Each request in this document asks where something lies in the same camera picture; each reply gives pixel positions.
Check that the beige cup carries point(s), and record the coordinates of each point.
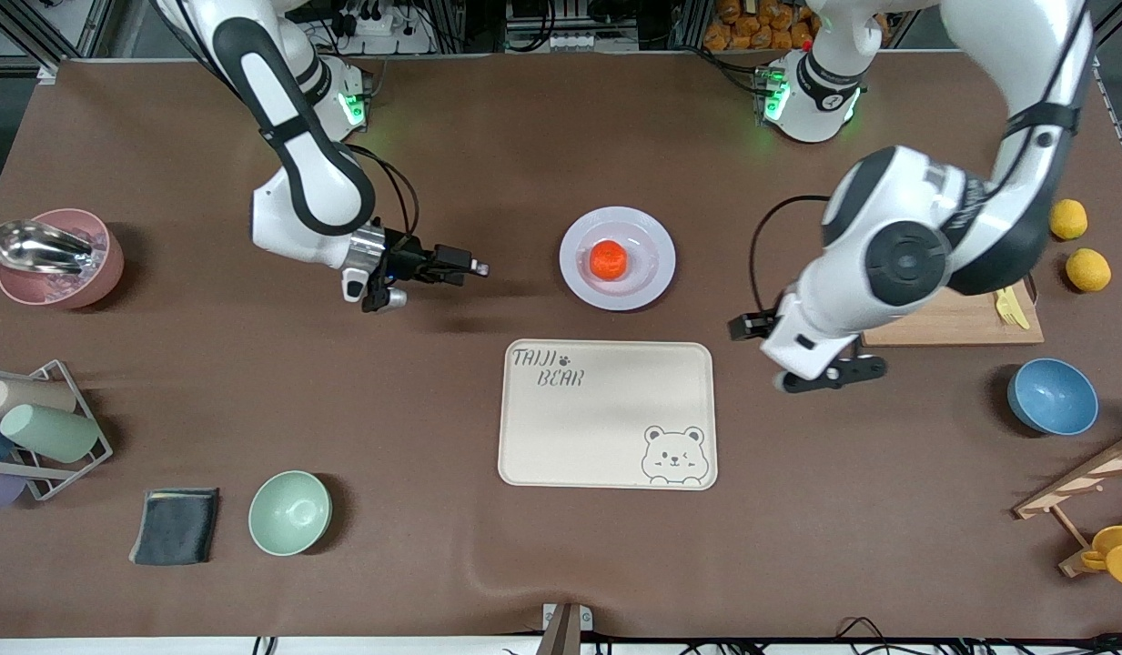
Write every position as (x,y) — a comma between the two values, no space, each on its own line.
(28,395)

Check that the mint green cup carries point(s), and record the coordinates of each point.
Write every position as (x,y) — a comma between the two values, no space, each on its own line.
(51,432)

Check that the white power strip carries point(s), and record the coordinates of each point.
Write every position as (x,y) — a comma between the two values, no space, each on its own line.
(388,27)

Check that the metal camera stand clamp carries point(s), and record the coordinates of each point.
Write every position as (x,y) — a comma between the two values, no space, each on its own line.
(565,628)

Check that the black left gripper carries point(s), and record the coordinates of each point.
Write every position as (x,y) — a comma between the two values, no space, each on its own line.
(750,327)

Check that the yellow mug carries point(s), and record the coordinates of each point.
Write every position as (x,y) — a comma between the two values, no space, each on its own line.
(1120,555)

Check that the pile of orange fruit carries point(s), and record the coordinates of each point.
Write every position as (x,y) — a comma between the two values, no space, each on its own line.
(761,23)

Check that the wooden cutting board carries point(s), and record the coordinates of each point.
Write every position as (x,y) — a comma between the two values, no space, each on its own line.
(970,323)

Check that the shiny metal scoop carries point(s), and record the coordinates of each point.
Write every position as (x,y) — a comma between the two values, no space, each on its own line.
(42,247)

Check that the dark grey folded cloth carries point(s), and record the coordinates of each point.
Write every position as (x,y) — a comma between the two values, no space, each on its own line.
(175,526)

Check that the pink bowl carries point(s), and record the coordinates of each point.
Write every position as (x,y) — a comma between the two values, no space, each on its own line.
(60,291)

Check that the yellow plastic fork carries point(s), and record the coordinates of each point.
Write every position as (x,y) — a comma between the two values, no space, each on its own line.
(1006,309)

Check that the mint green bowl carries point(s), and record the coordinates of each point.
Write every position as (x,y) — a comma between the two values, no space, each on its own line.
(289,513)

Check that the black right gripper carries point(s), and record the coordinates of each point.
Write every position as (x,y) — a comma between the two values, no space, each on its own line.
(404,257)

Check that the yellow lemon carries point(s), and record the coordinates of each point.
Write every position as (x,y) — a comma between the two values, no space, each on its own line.
(1088,270)
(1067,219)

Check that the blue bowl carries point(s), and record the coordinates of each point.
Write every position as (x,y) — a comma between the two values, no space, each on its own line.
(1052,397)

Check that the cream tray with bear print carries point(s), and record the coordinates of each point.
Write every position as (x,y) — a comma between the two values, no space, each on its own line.
(606,418)

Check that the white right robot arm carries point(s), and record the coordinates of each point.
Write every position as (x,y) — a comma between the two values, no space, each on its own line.
(315,182)

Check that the pale lavender round plate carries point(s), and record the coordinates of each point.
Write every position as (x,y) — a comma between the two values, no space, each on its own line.
(647,273)

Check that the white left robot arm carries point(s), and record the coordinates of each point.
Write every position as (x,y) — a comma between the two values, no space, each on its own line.
(906,264)

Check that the wooden mug rack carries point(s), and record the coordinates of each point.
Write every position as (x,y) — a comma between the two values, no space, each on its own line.
(1084,478)

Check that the yellow plastic knife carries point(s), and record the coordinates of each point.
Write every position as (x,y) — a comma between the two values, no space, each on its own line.
(1023,314)

